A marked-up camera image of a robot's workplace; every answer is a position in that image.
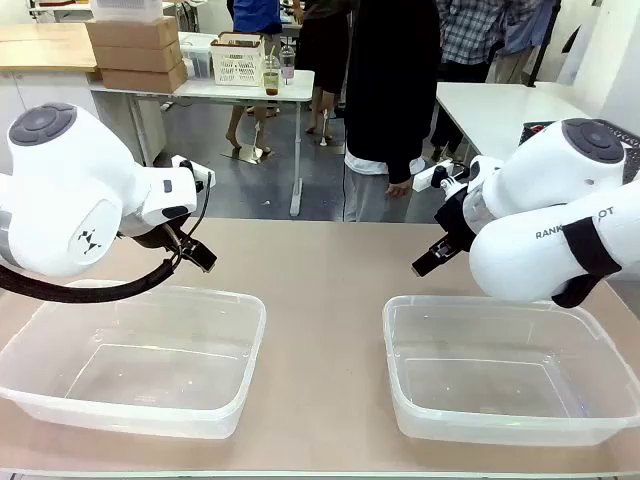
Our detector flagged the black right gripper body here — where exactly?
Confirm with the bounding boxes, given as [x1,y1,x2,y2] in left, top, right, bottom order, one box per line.
[432,191,481,259]

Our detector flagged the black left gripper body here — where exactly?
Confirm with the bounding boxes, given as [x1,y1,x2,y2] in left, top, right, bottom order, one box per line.
[117,213,201,257]

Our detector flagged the person's black sleeved left forearm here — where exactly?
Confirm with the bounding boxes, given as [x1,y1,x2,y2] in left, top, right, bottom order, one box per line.
[387,74,442,185]

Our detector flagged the white lattice basket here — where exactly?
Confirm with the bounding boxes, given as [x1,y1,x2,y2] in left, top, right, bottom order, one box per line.
[209,31,267,88]

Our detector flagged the white plain table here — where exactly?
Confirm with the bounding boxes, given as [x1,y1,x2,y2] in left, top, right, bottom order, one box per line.
[434,81,604,167]

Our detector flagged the clear plastic bin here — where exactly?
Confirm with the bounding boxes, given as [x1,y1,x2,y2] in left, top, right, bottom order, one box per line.
[382,294,640,448]
[0,279,267,440]

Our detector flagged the person in black sweater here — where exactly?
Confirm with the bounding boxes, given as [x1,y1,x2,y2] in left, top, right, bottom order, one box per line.
[342,0,442,224]

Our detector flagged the white table with legs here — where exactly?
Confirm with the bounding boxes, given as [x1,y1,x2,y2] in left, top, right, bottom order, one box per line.
[89,68,316,218]

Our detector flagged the large cardboard box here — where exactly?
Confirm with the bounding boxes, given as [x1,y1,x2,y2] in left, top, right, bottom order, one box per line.
[99,62,189,95]

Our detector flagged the white cabinet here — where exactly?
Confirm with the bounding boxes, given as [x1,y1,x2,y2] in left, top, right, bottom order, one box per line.
[0,69,167,176]

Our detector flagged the medium cardboard box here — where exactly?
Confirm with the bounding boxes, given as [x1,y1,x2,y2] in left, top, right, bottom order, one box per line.
[92,40,184,73]

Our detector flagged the clear storage box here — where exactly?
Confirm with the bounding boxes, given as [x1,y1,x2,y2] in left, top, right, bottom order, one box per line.
[177,31,219,81]

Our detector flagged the bystander in plaid shirt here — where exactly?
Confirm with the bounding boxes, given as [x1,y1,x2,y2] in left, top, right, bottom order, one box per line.
[430,0,509,159]

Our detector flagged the plastic cup with drink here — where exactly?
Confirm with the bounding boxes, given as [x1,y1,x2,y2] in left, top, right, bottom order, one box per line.
[262,46,283,97]

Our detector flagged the bystander in light blue shirt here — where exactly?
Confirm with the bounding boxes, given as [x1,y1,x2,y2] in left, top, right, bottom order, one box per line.
[494,0,554,85]

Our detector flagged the small cardboard box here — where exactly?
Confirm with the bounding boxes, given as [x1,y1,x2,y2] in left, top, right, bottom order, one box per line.
[85,16,180,50]

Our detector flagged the clear plastic bottle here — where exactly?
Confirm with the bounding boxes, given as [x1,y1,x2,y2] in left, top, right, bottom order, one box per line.
[279,41,297,87]

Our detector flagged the bystander in black clothes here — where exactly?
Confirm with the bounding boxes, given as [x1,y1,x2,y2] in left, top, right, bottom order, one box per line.
[297,0,354,142]

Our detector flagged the wooden table top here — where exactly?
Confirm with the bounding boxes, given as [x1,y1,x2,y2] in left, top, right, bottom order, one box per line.
[0,23,99,74]

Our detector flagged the white plastic crate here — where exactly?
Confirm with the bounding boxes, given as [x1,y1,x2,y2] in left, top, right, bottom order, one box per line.
[89,0,164,23]

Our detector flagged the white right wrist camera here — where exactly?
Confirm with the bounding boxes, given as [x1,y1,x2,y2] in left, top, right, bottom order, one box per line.
[412,158,469,193]

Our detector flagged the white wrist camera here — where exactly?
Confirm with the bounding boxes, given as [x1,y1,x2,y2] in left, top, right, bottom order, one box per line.
[172,155,217,189]
[412,158,469,193]

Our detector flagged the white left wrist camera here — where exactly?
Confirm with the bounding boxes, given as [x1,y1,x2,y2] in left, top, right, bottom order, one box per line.
[172,155,217,189]

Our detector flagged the black braided cable sleeve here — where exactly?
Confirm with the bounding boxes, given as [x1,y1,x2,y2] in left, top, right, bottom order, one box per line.
[0,171,214,305]

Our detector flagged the black strap on arm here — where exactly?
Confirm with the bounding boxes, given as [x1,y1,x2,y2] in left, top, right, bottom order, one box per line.
[551,217,624,309]

